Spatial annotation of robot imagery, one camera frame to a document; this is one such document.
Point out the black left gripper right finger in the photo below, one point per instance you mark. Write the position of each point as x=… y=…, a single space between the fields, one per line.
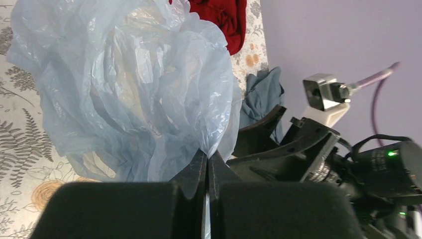
x=276 y=210

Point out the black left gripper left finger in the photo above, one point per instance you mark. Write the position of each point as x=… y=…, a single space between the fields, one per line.
x=156 y=210

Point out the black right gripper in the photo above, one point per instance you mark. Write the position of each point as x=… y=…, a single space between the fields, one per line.
x=308 y=153

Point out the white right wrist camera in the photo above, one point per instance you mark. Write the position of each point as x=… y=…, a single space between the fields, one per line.
x=328 y=99

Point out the floral patterned table mat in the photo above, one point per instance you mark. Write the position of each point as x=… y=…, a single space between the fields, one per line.
x=29 y=132

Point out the red cloth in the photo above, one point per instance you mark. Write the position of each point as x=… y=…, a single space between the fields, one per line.
x=228 y=15

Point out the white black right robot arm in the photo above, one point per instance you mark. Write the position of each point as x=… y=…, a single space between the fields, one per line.
x=383 y=184

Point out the light blue plastic trash bag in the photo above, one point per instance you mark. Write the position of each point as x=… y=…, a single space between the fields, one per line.
x=132 y=92

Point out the teal blue cloth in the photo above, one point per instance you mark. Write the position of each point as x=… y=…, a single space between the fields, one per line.
x=263 y=93

